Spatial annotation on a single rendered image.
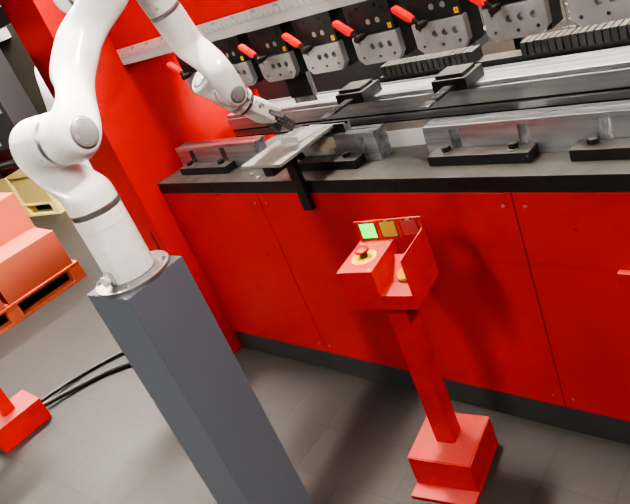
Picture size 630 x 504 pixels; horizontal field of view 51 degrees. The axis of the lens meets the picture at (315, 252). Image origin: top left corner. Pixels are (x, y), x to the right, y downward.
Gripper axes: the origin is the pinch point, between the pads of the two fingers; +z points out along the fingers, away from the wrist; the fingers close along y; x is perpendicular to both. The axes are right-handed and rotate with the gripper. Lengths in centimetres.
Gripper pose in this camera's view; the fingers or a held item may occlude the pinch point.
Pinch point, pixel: (283, 124)
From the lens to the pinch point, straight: 208.3
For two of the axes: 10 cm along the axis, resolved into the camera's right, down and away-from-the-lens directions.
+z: 7.1, 2.9, 6.4
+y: -6.4, -1.3, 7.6
